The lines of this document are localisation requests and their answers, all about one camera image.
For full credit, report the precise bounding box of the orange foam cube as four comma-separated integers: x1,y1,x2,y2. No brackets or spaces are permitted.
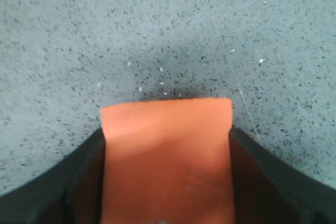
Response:
101,98,236,223

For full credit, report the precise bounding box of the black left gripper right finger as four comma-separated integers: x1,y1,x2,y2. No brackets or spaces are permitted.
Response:
230,128,335,223

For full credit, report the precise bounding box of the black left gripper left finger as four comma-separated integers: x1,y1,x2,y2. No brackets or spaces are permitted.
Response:
1,128,105,223

